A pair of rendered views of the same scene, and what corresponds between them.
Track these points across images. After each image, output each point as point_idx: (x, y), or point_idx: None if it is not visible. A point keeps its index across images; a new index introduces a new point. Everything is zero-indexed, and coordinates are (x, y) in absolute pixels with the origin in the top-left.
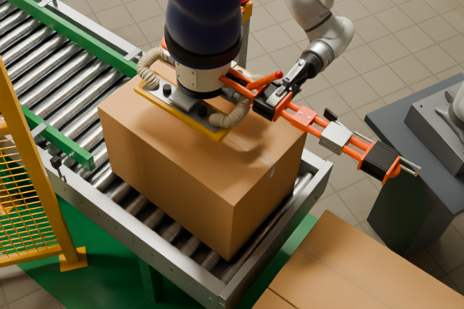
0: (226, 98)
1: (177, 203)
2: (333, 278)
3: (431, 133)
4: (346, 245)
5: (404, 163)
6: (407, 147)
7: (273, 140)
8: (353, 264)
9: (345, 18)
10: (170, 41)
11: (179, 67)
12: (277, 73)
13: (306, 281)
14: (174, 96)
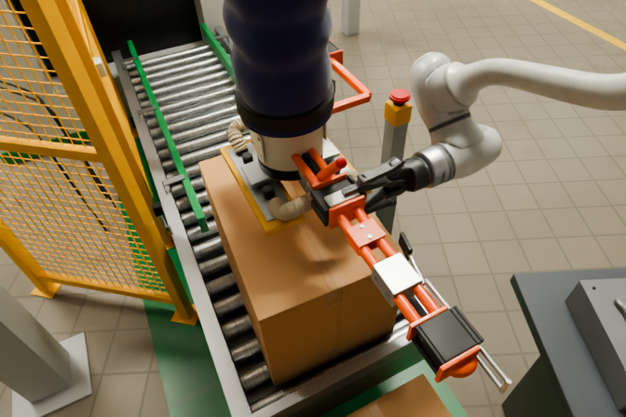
0: (303, 186)
1: (242, 293)
2: None
3: (597, 331)
4: None
5: (545, 357)
6: (555, 338)
7: (355, 259)
8: None
9: (492, 128)
10: (237, 91)
11: (251, 130)
12: (337, 159)
13: None
14: (247, 166)
